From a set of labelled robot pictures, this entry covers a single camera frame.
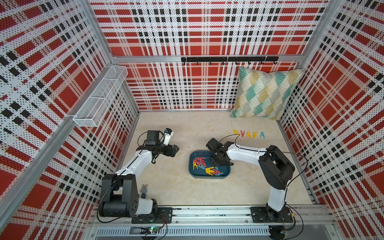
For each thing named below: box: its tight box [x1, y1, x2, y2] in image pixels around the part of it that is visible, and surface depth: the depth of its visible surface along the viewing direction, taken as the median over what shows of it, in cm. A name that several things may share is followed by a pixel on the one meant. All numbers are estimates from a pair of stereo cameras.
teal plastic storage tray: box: [188, 150, 231, 179], surface depth 90 cm
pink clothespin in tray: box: [193, 157, 207, 168], surface depth 93 cm
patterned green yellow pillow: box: [230, 67, 306, 121], surface depth 95 cm
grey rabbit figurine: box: [140, 184, 148, 199], surface depth 82 cm
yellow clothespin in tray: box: [205, 166, 215, 176], surface depth 90 cm
